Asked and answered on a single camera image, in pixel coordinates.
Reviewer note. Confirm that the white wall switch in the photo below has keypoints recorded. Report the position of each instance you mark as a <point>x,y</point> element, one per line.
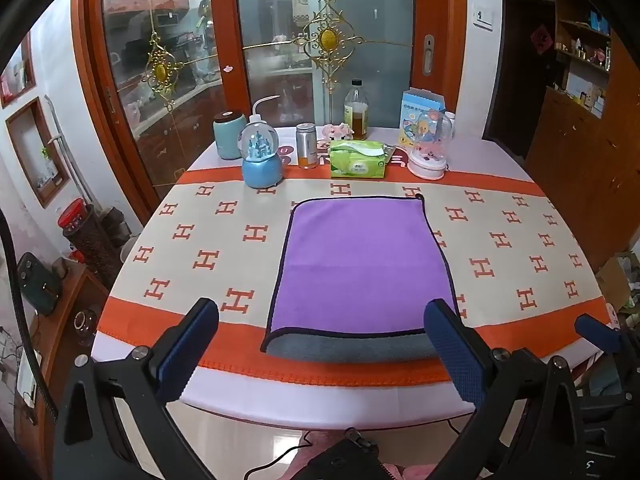
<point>484,16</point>

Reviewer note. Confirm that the white pole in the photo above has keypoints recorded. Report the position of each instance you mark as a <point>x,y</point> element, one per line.
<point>67,152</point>

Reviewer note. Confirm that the purple towel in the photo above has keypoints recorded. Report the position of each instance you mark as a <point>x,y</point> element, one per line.
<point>362,262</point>

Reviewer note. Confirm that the orange beige patterned tablecloth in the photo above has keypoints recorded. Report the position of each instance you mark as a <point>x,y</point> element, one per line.
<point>225,240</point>

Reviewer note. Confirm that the grey towel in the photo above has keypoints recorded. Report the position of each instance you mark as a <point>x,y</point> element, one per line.
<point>350,347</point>

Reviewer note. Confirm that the teal canister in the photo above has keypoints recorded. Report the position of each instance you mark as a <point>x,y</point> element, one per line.
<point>227,135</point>

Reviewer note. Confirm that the glass sliding door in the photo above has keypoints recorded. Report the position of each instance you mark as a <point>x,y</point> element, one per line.
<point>165,75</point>
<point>330,35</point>

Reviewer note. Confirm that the wooden wall niche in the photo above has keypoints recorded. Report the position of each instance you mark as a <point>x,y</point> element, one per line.
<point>39,152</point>
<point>19,72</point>

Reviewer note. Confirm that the blue castle snow globe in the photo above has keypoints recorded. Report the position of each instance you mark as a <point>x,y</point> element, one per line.
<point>260,157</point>

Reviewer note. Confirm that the pink flower ornament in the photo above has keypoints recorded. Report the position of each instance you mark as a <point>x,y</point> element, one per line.
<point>336,131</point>

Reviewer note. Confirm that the black zipper bag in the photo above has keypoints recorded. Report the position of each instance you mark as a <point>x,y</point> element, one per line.
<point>345,457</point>

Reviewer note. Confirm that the green tissue pack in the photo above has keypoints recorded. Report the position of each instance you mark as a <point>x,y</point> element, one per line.
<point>359,160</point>

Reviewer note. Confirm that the wooden side cabinet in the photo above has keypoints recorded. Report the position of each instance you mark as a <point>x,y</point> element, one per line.
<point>60,360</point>

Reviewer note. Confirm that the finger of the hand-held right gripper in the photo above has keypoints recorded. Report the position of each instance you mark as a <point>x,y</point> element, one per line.
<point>597,334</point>

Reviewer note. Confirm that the round glass jar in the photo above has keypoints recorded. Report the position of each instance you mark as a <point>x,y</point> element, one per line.
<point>85,321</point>

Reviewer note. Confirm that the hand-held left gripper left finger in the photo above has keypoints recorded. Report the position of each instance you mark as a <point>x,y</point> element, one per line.
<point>184,352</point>

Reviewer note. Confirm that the blue paper box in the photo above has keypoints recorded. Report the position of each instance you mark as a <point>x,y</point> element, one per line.
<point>417,110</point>

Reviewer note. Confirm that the dark green device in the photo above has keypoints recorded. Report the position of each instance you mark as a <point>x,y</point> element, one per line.
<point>37,280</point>

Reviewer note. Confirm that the dark woven basket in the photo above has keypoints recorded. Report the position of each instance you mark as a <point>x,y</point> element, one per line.
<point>97,247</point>

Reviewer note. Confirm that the white squeeze bottle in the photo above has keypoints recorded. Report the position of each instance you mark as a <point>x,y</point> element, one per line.
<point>261,110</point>

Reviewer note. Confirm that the wooden shelf cabinet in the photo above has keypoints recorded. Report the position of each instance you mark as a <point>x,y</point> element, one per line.
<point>580,125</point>

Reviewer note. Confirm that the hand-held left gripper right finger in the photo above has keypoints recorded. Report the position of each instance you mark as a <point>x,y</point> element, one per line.
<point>454,357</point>

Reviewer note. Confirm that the silver metal can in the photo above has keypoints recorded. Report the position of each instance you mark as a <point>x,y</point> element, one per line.
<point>306,145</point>

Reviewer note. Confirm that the pink dome toy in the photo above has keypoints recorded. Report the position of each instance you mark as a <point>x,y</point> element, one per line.
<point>429,147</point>

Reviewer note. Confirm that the gold door ornament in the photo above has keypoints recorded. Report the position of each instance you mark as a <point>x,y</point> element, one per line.
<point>327,37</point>
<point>161,70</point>

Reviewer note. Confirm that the clear bottle with amber liquid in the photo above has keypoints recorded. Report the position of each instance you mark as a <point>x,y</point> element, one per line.
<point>356,112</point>

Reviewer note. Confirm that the red lid jar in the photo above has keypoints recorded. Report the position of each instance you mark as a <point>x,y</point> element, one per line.
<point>74,216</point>

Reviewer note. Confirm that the cardboard box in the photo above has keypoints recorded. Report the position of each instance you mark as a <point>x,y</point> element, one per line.
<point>614,280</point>

